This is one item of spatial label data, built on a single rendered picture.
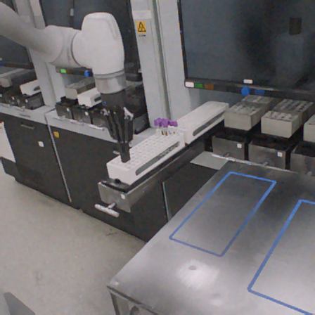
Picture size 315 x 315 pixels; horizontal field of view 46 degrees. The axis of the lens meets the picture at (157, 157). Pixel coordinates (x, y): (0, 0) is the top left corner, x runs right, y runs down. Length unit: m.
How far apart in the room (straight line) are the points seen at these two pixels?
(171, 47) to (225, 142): 0.43
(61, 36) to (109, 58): 0.16
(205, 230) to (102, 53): 0.53
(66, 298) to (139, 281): 1.22
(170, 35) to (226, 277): 0.99
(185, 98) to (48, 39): 0.66
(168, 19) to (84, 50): 0.53
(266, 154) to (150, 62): 0.63
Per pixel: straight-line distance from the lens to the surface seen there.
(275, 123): 1.37
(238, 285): 0.82
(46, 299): 2.09
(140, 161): 1.20
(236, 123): 1.44
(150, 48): 1.60
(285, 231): 0.94
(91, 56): 1.06
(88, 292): 2.03
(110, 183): 1.20
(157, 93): 1.65
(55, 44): 1.11
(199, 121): 1.44
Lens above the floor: 1.42
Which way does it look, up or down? 27 degrees down
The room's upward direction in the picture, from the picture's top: 9 degrees counter-clockwise
